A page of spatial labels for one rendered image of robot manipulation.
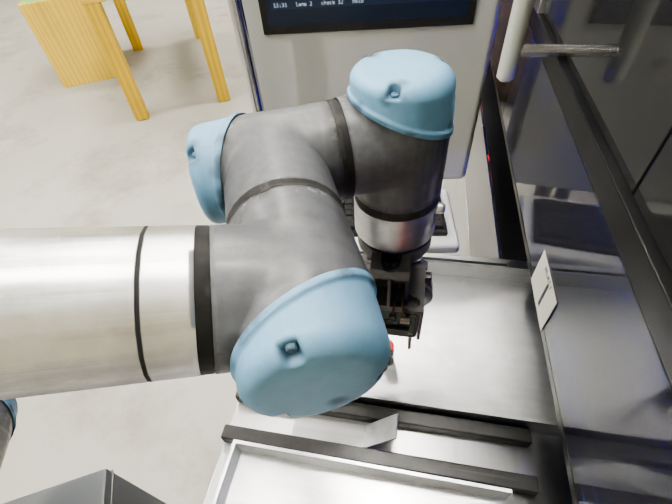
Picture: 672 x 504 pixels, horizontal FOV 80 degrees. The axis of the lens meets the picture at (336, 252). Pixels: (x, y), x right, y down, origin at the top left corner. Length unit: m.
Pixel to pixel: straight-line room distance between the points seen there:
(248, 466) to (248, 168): 0.44
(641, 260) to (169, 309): 0.34
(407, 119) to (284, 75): 0.67
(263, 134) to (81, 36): 4.05
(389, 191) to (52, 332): 0.23
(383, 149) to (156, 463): 1.49
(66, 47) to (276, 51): 3.52
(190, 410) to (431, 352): 1.18
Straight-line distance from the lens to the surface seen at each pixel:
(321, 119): 0.29
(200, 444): 1.62
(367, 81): 0.28
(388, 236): 0.34
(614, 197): 0.44
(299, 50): 0.91
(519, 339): 0.70
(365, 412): 0.59
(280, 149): 0.26
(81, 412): 1.88
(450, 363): 0.65
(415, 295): 0.42
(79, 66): 4.38
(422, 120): 0.28
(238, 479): 0.60
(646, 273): 0.38
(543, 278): 0.58
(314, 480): 0.59
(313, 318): 0.16
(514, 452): 0.62
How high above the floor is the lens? 1.45
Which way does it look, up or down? 47 degrees down
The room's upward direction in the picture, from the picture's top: 5 degrees counter-clockwise
